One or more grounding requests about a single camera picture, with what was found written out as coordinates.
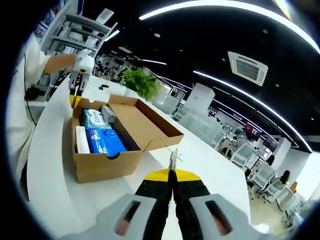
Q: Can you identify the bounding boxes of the thin packet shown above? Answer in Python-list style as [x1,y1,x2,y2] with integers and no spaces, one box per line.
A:
[168,147,179,174]

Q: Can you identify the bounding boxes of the brown cardboard shoe box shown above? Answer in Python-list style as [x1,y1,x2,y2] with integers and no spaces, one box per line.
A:
[70,94,185,184]

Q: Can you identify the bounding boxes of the grey metal shelf rack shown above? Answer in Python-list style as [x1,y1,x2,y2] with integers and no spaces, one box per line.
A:
[41,12,119,60]

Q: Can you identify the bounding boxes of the white mesh office chair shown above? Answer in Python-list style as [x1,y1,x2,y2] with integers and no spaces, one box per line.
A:
[231,143,256,169]
[269,178,288,201]
[252,163,276,187]

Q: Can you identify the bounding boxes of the curved ceiling light strip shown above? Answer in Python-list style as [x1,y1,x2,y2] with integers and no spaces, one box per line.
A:
[138,0,320,55]
[192,70,313,152]

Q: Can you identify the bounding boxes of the green plant in white pot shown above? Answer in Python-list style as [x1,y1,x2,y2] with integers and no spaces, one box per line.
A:
[121,67,161,102]

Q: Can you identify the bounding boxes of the thin black cable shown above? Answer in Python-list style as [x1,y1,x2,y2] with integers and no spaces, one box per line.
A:
[23,53,38,126]

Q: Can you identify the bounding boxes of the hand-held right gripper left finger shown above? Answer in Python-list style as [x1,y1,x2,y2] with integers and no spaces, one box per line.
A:
[74,168,174,240]

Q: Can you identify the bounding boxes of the red-lit display screen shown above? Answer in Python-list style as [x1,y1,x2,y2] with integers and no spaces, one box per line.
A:
[246,122,262,136]

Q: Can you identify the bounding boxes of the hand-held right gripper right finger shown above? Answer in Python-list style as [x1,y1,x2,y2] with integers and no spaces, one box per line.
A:
[174,168,266,240]

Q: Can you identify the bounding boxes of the black bag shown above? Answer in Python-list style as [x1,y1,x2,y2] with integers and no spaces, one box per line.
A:
[24,84,43,101]

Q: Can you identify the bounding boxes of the white ceiling air vent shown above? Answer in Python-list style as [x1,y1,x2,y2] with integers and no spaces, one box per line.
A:
[227,51,269,87]

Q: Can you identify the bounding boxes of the frosted white desk partition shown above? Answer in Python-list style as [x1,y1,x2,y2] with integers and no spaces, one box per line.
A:
[179,109,221,146]

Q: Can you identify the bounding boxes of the dark display screen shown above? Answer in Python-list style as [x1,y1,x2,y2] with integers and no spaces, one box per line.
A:
[264,136,280,148]

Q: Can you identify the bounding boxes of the blue tissue pack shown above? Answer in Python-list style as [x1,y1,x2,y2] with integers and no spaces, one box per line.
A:
[85,126,128,156]

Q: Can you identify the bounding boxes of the blue white wall poster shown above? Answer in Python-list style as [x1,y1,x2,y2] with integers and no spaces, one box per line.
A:
[33,0,70,38]

